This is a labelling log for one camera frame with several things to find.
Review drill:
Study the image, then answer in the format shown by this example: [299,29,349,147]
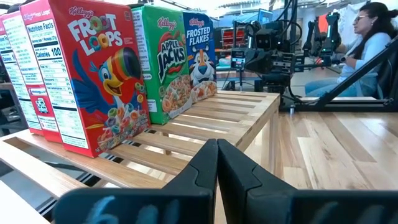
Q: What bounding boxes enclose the black office chair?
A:
[373,55,398,100]

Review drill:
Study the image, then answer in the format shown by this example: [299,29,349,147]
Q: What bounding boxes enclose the wooden slatted shelf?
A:
[0,90,280,218]

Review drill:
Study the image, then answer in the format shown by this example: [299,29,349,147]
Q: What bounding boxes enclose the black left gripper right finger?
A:
[216,138,398,224]

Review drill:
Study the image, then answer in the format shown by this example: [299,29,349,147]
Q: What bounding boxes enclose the blue Frosted Flakes cereal box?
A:
[182,11,218,104]

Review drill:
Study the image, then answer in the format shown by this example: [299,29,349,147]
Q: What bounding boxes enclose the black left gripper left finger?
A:
[52,138,218,224]

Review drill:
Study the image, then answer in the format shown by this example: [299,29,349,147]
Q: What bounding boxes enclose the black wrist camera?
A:
[254,27,280,50]

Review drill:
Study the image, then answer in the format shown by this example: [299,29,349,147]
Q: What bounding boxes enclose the person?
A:
[304,1,398,98]

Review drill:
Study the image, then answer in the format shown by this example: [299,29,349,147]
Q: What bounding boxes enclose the black metal table frame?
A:
[279,34,398,113]

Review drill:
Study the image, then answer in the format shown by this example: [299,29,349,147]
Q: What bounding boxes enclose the wooden table with blue legs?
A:
[216,63,265,93]

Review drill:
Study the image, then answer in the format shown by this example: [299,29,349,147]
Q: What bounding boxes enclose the red storage rack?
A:
[222,26,249,49]

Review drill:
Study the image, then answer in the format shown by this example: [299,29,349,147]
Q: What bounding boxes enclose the green Apple Jacks cereal box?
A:
[130,4,193,126]

